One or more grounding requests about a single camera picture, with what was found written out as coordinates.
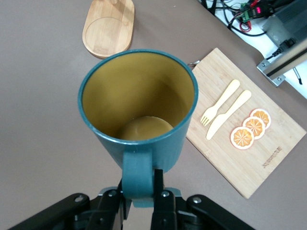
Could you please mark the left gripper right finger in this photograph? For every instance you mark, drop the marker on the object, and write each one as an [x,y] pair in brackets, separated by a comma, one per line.
[164,210]

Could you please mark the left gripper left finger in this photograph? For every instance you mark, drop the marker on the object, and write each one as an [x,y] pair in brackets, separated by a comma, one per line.
[108,210]

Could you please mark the teal cup yellow inside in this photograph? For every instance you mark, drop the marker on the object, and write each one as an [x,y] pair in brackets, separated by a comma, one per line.
[136,167]

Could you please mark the wooden cup rack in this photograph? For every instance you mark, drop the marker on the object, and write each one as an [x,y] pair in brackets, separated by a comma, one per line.
[108,31]

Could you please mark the bamboo cutting board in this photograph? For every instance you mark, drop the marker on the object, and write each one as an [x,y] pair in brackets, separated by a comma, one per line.
[239,167]

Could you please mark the yellow plastic knife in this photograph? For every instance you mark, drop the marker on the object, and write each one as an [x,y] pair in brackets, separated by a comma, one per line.
[223,118]

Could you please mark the yellow plastic fork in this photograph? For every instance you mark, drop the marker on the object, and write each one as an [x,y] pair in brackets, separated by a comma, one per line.
[221,100]

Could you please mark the circuit board with red display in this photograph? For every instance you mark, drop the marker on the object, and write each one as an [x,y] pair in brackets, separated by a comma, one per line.
[256,9]

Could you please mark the grey metal power box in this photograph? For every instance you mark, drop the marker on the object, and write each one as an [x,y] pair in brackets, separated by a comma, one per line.
[287,21]

